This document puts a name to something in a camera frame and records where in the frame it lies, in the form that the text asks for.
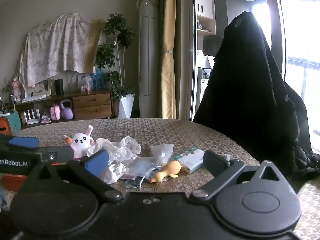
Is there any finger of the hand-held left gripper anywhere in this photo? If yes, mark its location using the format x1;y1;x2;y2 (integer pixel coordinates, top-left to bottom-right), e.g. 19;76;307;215
36;146;75;165
0;134;40;151

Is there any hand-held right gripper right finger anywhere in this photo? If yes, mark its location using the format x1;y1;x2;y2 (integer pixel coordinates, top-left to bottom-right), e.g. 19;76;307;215
190;150;295;202

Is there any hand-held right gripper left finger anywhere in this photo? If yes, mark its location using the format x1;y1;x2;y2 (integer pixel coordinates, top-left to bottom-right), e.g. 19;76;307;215
26;149;124;203

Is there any orange storage box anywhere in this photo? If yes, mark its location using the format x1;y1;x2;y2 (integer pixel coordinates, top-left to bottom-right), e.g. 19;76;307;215
0;164;68;192

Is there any white bunny plush toy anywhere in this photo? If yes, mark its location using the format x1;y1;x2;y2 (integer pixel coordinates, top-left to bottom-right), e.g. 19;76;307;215
64;125;97;159

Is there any white plastic bag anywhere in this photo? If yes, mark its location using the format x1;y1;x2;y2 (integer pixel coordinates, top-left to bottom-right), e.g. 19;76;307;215
86;136;142;185

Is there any crinkled clear plastic bag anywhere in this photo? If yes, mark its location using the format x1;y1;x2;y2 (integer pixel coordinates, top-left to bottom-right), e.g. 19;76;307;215
122;156;165;188

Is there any orange teal tissue box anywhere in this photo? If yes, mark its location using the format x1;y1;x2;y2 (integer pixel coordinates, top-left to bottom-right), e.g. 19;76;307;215
0;110;22;137

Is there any green white tissue pack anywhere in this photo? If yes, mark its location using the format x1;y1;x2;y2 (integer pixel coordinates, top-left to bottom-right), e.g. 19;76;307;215
172;148;207;175

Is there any white router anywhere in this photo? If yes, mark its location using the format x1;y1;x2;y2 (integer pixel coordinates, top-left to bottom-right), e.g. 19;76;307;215
23;109;41;125

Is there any pink toy case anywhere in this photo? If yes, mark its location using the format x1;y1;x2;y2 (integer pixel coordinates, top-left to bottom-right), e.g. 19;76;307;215
50;104;62;121

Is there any white keyboard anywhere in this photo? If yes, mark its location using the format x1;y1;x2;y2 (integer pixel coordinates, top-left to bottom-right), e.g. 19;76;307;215
22;94;47;103

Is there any purple kettlebell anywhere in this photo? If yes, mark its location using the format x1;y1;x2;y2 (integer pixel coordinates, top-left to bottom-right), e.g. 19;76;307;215
59;99;75;120

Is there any yellow rubber duck toy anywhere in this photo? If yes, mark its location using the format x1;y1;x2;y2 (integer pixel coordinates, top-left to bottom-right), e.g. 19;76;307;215
149;160;182;183

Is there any pink doll figure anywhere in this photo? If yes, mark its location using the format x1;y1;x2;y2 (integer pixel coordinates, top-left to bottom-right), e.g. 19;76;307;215
10;77;23;103

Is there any small clear zip bag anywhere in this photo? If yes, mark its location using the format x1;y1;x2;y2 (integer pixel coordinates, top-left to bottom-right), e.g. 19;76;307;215
150;144;174;165

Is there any wooden drawer cabinet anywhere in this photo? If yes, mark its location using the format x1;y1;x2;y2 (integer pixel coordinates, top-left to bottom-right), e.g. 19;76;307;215
10;90;114;128

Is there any white faceted planter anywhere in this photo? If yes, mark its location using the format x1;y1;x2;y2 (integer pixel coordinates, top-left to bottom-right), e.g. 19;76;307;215
117;94;135;119

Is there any black speaker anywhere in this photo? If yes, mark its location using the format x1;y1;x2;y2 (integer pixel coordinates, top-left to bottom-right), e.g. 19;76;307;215
54;79;64;95

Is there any clear figure display box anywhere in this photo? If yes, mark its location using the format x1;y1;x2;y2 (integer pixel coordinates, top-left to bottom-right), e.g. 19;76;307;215
77;73;94;93

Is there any blue figure box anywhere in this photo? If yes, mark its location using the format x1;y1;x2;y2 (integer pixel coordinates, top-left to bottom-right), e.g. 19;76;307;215
94;69;105;89

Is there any floral draped cloth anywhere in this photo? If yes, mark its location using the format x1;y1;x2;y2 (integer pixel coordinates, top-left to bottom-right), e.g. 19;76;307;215
19;14;105;88

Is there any yellow curtain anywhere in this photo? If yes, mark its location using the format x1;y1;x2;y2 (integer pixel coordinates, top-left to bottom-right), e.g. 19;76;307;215
160;0;179;119

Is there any covered tower air conditioner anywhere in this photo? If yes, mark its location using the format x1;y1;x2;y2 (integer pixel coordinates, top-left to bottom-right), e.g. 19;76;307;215
136;0;160;118

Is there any green potted plant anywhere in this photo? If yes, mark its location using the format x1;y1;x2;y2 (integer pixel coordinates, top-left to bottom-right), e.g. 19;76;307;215
95;14;135;100

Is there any white photo frame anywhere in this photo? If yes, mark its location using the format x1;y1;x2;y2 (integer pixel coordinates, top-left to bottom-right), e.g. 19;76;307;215
32;80;52;97

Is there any kitchen wall cabinet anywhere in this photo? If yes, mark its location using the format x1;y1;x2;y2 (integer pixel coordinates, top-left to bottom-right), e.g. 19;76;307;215
194;0;217;35

